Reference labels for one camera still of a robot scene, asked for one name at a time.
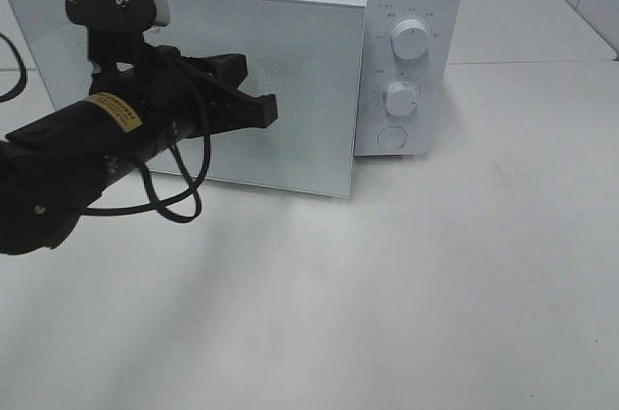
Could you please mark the white upper power knob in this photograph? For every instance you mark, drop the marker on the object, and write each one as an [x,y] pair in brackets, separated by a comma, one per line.
[409,38]

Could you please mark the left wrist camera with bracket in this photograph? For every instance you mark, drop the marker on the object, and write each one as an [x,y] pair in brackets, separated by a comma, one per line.
[115,29]

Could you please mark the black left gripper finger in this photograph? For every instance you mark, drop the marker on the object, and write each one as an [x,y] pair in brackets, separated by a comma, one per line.
[233,112]
[230,68]

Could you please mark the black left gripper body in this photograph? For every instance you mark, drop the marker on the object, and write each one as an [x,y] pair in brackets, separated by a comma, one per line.
[159,101]

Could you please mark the white timer knob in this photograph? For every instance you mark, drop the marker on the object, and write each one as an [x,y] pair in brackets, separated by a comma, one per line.
[401,98]

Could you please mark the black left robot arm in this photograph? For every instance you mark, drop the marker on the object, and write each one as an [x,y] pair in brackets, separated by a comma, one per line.
[91,157]

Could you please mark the white microwave door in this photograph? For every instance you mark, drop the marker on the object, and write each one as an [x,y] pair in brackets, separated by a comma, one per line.
[308,53]

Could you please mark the round white door release button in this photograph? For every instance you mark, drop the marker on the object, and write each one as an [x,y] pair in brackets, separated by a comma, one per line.
[392,138]

